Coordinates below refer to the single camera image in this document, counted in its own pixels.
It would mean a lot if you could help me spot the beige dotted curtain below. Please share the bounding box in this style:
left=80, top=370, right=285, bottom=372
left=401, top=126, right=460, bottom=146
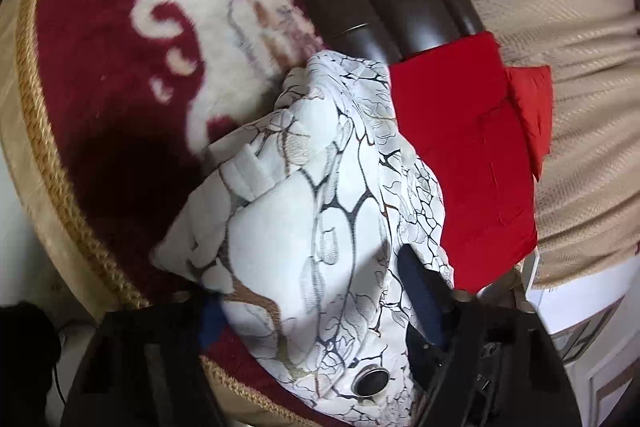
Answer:
left=471, top=0, right=639, bottom=288

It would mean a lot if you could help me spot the large red cushion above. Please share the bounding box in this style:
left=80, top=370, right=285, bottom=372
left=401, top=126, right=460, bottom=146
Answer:
left=390, top=31, right=537, bottom=293

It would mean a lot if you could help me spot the small red pillow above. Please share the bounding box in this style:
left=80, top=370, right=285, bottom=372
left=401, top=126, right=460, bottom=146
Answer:
left=506, top=66, right=553, bottom=181

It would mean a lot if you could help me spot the floral red beige sofa blanket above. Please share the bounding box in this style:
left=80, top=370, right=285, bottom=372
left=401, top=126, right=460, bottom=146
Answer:
left=0, top=0, right=352, bottom=427

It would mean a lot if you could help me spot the white black-patterned coat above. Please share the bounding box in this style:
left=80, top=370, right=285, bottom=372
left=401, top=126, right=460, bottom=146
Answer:
left=151, top=51, right=454, bottom=426

